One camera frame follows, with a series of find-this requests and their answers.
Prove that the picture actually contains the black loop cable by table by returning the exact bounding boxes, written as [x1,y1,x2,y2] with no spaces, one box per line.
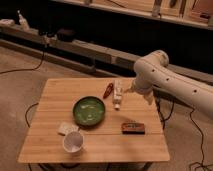
[24,102,40,128]

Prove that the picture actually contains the white bottle on ledge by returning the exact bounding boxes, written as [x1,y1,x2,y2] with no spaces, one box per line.
[17,11,30,31]

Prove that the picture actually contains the white paper cup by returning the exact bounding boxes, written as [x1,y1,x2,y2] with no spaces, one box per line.
[62,131,84,154]

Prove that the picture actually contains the black cable on floor right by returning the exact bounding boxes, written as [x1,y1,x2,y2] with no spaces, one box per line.
[188,108,213,171]

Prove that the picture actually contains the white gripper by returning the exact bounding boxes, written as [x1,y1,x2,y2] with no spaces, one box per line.
[125,82,154,105]

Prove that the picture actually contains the black device on ledge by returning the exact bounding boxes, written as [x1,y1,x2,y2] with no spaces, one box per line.
[57,29,75,42]

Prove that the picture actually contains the wooden table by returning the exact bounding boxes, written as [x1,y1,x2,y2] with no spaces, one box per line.
[18,78,170,163]

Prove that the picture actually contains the white tube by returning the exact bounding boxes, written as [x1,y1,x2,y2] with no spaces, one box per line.
[113,80,123,110]

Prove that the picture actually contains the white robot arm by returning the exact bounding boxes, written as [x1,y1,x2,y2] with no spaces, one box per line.
[131,50,213,119]

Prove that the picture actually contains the green round plate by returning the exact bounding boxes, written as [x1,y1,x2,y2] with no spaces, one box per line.
[73,96,105,127]

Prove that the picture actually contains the black cable on floor left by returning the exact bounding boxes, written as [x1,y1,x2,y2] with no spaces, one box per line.
[0,46,47,76]

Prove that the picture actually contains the black cable on floor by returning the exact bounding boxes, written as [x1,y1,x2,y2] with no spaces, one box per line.
[188,108,213,171]
[0,46,47,76]

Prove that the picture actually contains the brown rectangular box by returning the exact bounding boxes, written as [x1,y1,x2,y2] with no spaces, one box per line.
[121,122,145,134]

